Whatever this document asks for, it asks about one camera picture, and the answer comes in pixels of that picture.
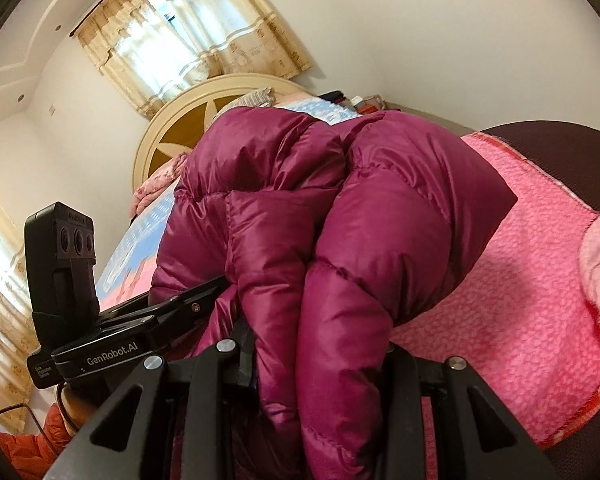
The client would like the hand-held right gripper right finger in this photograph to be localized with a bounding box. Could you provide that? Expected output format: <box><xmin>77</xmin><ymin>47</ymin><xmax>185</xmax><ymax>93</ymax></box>
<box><xmin>387</xmin><ymin>344</ymin><xmax>561</xmax><ymax>480</ymax></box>

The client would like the cluttered bedside table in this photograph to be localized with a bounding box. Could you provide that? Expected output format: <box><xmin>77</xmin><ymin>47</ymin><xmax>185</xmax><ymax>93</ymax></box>
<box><xmin>322</xmin><ymin>90</ymin><xmax>388</xmax><ymax>115</ymax></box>

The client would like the striped pillow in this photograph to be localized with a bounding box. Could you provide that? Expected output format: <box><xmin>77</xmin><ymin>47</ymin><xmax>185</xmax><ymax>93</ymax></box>
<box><xmin>239</xmin><ymin>87</ymin><xmax>276</xmax><ymax>109</ymax></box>

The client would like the pink folded quilt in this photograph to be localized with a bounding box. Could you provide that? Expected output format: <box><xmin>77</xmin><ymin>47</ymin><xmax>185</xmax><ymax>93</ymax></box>
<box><xmin>131</xmin><ymin>152</ymin><xmax>188</xmax><ymax>217</ymax></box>

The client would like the magenta puffer jacket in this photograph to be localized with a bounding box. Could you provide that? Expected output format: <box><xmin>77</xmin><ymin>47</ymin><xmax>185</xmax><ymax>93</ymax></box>
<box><xmin>147</xmin><ymin>107</ymin><xmax>520</xmax><ymax>480</ymax></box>

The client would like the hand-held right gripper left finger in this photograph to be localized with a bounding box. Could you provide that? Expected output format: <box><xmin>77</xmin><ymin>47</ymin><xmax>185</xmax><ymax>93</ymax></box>
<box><xmin>42</xmin><ymin>329</ymin><xmax>259</xmax><ymax>480</ymax></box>

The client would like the beige patterned window curtain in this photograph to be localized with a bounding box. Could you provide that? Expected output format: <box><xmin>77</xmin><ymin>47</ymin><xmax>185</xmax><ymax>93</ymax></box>
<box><xmin>74</xmin><ymin>0</ymin><xmax>314</xmax><ymax>121</ymax></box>
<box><xmin>0</xmin><ymin>174</ymin><xmax>46</xmax><ymax>438</ymax></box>

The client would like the black cable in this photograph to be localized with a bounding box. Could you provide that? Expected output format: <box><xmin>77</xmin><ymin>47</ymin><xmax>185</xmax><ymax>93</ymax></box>
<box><xmin>0</xmin><ymin>404</ymin><xmax>48</xmax><ymax>443</ymax></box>

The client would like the person's orange clothing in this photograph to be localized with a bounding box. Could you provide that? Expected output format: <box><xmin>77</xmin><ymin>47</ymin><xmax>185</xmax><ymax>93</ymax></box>
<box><xmin>0</xmin><ymin>402</ymin><xmax>76</xmax><ymax>480</ymax></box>

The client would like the pink and blue printed blanket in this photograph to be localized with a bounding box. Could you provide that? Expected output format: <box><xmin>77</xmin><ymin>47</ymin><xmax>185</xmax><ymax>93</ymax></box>
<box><xmin>95</xmin><ymin>94</ymin><xmax>600</xmax><ymax>453</ymax></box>

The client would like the cream round wooden headboard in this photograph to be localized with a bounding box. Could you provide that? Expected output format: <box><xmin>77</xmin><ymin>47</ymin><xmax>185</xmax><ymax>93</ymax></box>
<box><xmin>132</xmin><ymin>74</ymin><xmax>312</xmax><ymax>217</ymax></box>

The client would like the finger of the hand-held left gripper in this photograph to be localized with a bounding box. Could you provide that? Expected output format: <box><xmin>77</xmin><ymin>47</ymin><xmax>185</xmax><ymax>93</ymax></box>
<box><xmin>96</xmin><ymin>297</ymin><xmax>203</xmax><ymax>333</ymax></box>
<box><xmin>147</xmin><ymin>275</ymin><xmax>232</xmax><ymax>313</ymax></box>

